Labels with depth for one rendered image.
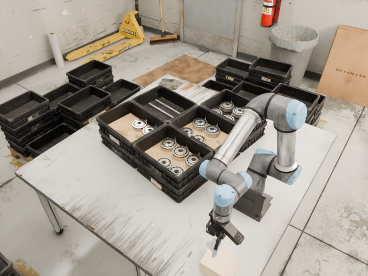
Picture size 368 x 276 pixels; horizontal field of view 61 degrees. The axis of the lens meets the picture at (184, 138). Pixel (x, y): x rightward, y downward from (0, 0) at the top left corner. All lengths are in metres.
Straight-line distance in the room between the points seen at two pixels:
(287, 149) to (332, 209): 1.51
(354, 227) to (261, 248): 1.33
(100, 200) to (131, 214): 0.22
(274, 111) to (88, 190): 1.20
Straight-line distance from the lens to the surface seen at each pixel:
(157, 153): 1.97
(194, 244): 1.72
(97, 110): 3.00
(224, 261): 1.59
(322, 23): 4.47
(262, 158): 1.73
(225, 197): 1.18
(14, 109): 3.36
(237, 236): 1.35
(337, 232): 2.85
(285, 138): 1.49
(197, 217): 1.81
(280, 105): 1.39
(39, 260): 2.70
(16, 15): 4.81
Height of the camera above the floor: 2.17
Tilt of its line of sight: 40 degrees down
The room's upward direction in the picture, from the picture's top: 1 degrees counter-clockwise
